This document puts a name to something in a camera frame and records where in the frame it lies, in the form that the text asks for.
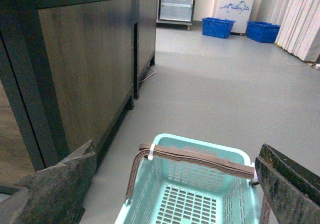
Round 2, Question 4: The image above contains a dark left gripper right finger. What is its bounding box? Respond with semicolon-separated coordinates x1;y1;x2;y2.
255;144;320;224

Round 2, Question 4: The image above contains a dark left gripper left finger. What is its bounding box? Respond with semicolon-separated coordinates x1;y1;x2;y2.
0;140;97;224

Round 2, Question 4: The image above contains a brown basket handle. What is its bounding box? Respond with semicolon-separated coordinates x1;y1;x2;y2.
124;143;272;224

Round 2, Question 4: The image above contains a teal plastic shopping basket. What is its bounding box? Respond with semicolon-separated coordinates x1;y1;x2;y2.
114;133;262;224

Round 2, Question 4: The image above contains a dark wooden display stand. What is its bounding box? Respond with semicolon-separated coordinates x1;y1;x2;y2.
0;0;157;194

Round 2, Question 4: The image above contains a blue plastic crate right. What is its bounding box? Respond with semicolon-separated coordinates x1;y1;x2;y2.
246;21;281;43

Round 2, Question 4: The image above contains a blue plastic crate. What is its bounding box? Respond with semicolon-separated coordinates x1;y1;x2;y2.
246;21;281;43
202;17;236;38

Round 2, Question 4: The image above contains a blue plastic crate left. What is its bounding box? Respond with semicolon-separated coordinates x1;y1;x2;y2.
202;17;236;38

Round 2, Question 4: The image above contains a white curtain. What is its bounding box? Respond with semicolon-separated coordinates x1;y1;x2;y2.
276;0;320;62

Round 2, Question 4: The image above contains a white chest freezer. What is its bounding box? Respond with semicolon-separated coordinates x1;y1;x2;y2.
213;0;254;34

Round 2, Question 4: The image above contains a glass door display fridge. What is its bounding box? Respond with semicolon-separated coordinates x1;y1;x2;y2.
156;0;196;27

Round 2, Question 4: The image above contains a grey floor cable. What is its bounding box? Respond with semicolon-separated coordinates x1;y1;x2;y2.
138;67;156;82

